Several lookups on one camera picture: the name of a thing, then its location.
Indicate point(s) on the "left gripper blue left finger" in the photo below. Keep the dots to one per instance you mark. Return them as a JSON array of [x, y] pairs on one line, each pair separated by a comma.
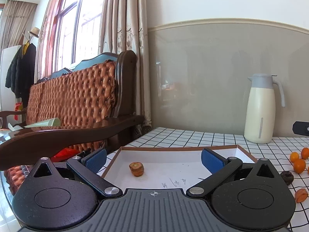
[[85, 166]]

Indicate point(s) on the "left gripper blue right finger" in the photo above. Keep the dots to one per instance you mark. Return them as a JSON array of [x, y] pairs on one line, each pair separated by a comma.
[[221, 169]]

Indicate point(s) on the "large orange tangerine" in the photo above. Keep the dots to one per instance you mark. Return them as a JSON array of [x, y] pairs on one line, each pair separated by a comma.
[[305, 153]]

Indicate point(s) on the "small orange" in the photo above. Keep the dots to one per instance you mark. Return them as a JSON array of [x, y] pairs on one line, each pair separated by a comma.
[[299, 166], [294, 156]]

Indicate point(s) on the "carrot chunk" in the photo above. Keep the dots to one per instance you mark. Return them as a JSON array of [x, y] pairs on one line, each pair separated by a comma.
[[137, 169], [301, 195]]

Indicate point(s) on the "dark mangosteen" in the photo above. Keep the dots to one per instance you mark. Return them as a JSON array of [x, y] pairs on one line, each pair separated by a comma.
[[288, 177]]

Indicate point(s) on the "red cloth on sofa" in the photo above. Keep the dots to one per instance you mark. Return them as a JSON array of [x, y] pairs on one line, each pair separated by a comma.
[[64, 155]]

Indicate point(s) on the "white black grid tablecloth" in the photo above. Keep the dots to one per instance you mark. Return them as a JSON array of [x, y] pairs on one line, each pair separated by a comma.
[[277, 151]]

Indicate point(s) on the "cream thermos jug grey lid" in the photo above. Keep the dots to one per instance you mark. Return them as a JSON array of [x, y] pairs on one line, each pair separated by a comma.
[[260, 115]]

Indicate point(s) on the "brown cardboard box tray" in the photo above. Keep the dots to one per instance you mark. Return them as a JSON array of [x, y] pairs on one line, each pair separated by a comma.
[[165, 168]]

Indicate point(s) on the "pale green rolled paper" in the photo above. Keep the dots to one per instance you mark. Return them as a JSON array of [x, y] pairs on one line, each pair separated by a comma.
[[54, 122]]

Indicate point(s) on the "wooden sofa orange tufted cushion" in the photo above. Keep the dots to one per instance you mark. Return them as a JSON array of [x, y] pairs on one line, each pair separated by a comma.
[[96, 109]]

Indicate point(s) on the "black jacket on rack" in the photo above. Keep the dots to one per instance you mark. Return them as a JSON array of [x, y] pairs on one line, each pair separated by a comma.
[[20, 74]]

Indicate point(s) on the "beige embroidered curtain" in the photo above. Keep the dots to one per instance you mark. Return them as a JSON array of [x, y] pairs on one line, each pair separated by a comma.
[[124, 27]]

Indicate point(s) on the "straw hat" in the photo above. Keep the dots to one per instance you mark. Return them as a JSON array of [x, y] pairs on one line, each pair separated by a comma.
[[34, 32]]

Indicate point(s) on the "window with red frame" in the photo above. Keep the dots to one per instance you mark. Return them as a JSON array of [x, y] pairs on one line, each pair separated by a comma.
[[70, 33]]

